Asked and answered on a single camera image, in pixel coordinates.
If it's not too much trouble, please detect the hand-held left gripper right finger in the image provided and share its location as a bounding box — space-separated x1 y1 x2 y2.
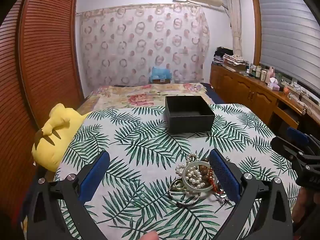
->
209 149 293 240

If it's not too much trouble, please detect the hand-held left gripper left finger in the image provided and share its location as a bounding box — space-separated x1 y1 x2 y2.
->
26 151 110 240

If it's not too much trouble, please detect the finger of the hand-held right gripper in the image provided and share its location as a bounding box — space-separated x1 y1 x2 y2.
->
287 127 312 147
271 136 304 162

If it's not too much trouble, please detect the red bead bracelet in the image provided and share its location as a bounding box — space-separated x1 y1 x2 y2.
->
208 169 227 196

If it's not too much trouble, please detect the silver pendant chain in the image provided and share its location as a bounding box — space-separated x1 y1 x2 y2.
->
215 194 232 206

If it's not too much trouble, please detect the white pearl necklace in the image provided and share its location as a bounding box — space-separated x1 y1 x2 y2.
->
175 153 209 189

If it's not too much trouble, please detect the white jade bangle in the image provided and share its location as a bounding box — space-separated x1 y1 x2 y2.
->
182 162 216 193

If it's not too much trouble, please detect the silver metal bangle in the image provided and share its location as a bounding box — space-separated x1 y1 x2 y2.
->
169 179 202 207

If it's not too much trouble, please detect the black square box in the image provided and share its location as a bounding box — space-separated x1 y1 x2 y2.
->
164 95 215 133

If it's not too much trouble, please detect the person's right hand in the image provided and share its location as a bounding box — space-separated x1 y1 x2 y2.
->
291 187 320 230

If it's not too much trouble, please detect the person's left hand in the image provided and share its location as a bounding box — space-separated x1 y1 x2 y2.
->
137 231 159 240

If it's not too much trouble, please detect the pink tissue box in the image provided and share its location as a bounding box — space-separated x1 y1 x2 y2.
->
267 77 281 90

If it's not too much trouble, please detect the green leaf print cloth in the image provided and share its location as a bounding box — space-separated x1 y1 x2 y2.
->
54 103 300 240

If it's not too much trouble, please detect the yellow plush toy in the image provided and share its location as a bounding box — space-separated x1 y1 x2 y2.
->
31 103 90 172

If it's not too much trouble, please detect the group of cosmetic bottles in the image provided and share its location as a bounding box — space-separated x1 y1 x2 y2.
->
246 64 275 82

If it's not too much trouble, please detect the wooden cabinet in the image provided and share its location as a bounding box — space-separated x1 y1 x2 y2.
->
209 63 307 130

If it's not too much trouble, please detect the dark blue bed sheet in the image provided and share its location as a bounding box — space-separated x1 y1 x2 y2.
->
203 82 225 104

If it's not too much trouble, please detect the floral bedspread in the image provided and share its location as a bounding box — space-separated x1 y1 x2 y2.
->
76 82 215 112

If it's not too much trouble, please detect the stack of folded clothes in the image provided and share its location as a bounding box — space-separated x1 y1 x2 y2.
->
213 46 248 67

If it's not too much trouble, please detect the grey window blind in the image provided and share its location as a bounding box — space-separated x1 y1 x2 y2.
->
256 0 320 88

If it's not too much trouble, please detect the blue plastic bag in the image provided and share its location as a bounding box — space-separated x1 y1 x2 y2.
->
149 66 172 83

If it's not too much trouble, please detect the wooden louvered wardrobe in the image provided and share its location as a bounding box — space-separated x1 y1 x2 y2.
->
0 0 84 220

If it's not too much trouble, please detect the beige window curtain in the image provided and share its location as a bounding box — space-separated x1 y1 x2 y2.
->
224 0 243 57

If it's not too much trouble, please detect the circle print curtain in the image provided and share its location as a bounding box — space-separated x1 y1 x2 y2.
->
79 3 210 87

